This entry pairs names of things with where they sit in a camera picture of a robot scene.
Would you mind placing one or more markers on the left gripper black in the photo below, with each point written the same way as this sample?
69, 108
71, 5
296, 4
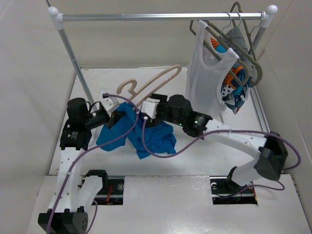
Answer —
115, 116

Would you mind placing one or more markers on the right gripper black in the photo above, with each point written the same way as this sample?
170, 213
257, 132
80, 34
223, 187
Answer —
163, 102

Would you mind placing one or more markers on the blue t shirt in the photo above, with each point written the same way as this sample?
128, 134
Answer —
159, 139

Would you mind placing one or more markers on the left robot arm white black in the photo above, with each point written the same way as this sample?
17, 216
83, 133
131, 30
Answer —
67, 212

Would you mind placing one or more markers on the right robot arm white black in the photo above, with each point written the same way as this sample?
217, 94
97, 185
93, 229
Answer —
249, 142

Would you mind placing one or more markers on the grey velvet hanger middle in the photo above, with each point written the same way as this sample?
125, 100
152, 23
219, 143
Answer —
219, 34

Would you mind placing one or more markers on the grey velvet hanger rear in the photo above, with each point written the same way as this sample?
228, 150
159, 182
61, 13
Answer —
252, 44

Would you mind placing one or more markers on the white mesh tank top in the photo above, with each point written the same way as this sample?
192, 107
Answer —
206, 72

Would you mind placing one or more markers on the colourful patterned garment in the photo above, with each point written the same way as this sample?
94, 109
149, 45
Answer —
233, 95

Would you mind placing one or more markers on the grey garment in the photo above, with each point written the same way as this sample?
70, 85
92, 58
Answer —
236, 36

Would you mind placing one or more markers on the silver clothes rack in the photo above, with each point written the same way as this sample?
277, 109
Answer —
58, 19

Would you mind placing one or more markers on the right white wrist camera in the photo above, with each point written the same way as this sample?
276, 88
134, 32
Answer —
149, 108

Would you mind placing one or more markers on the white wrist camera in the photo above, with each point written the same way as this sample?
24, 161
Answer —
149, 108
110, 104

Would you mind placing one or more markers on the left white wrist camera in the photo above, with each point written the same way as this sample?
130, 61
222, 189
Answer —
110, 104

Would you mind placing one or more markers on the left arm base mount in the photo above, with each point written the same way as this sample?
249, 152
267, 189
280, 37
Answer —
112, 190

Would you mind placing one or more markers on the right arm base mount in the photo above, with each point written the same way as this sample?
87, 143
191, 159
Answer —
225, 192

